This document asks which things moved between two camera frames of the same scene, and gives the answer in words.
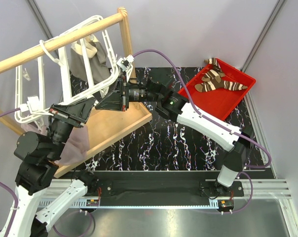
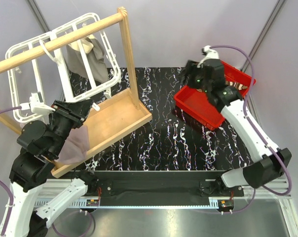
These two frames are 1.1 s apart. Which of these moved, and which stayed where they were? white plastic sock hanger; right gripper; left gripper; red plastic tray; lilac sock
Moved: white plastic sock hanger; right gripper
Stayed: left gripper; red plastic tray; lilac sock
